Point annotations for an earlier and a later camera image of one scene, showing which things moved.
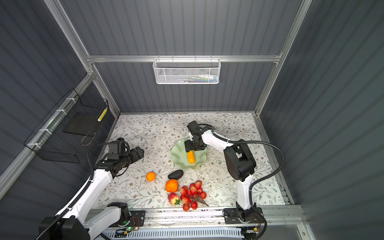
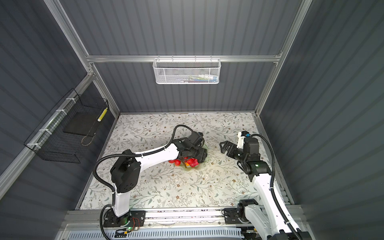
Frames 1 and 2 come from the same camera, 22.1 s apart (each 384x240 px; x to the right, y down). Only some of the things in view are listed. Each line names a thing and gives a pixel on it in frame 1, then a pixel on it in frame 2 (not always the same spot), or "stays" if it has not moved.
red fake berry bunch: (190, 197) to (191, 162)
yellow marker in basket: (102, 115) stays
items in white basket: (201, 78) stays
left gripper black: (135, 157) to (202, 154)
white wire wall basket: (185, 71) stays
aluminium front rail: (275, 217) stays
